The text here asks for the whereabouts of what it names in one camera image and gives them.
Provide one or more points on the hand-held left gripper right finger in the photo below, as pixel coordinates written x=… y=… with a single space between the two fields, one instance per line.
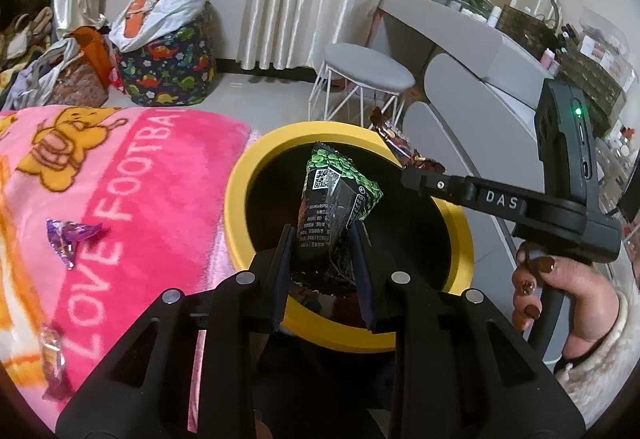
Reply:
x=362 y=269

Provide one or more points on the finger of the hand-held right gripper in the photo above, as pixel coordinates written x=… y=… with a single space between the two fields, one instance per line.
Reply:
x=440 y=185

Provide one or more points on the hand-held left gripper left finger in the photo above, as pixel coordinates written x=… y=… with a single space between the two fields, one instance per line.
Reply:
x=282 y=271

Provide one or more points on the brown snack packet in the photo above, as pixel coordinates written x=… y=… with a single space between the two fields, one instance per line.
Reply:
x=400 y=144

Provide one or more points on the green black snack packet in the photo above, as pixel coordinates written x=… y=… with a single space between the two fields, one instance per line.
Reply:
x=335 y=199

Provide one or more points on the yellow rimmed black trash bin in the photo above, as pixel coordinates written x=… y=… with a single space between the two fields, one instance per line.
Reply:
x=240 y=199

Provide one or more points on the person's right forearm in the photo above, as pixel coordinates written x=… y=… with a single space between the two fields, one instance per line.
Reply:
x=605 y=369

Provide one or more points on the person's right hand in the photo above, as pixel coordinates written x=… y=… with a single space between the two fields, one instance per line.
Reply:
x=590 y=299

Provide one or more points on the pink bottle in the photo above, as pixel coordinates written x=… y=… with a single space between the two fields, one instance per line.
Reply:
x=550 y=61

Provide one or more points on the clear cosmetics organizer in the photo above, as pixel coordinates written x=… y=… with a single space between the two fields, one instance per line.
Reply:
x=600 y=64

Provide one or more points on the brown woven desk basket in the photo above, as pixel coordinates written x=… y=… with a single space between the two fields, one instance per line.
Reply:
x=527 y=29

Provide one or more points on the pink printed blanket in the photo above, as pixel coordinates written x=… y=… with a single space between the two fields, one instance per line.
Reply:
x=165 y=179

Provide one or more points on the white vanity desk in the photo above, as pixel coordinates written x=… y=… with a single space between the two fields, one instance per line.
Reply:
x=460 y=34

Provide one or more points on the white bottle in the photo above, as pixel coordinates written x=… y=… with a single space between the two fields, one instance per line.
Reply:
x=494 y=16

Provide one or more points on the purple candy wrapper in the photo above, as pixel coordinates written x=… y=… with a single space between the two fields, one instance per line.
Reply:
x=70 y=236

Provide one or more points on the dinosaur print storage bag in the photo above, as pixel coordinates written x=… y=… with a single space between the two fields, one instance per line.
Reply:
x=170 y=69

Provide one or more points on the pink foil candy wrapper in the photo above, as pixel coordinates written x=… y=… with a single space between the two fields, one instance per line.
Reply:
x=54 y=359

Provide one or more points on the white orange printed bag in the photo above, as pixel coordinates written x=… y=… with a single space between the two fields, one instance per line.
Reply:
x=165 y=14

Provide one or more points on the orange cloth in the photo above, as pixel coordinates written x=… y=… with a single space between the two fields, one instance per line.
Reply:
x=97 y=51

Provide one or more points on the pile of dark clothes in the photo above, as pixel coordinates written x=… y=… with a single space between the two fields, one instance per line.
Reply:
x=25 y=34

